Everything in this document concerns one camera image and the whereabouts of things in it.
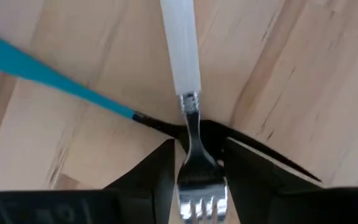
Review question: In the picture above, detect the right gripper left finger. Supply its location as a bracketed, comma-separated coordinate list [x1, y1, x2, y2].
[104, 139, 175, 224]

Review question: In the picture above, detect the teal handled black fork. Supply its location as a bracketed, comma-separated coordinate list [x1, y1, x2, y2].
[0, 28, 323, 184]

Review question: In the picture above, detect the white handled fork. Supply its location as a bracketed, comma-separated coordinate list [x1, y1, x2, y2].
[159, 0, 229, 224]

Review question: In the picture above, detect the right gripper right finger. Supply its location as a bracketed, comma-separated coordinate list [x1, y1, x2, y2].
[224, 138, 323, 224]

